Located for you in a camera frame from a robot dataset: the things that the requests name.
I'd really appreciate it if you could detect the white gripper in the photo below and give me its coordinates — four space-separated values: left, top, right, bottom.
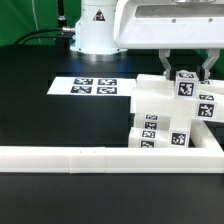
114 0 224 81

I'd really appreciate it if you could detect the white chair back frame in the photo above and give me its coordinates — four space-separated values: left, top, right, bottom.
130 74 224 123

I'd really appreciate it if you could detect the white chair seat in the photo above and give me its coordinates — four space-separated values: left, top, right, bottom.
158 116 191 148

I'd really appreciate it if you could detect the small white marker block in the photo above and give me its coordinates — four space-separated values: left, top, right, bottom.
133 114 170 130

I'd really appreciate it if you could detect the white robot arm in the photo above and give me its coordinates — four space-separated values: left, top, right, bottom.
71 0 224 80

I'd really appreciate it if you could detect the white marker base sheet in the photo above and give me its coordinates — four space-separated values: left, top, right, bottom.
47 77 136 96

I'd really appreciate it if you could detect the white U-shaped obstacle frame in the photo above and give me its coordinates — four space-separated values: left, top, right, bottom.
0 121 224 174

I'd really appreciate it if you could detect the black cable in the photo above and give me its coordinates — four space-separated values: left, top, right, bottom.
13 29 64 46

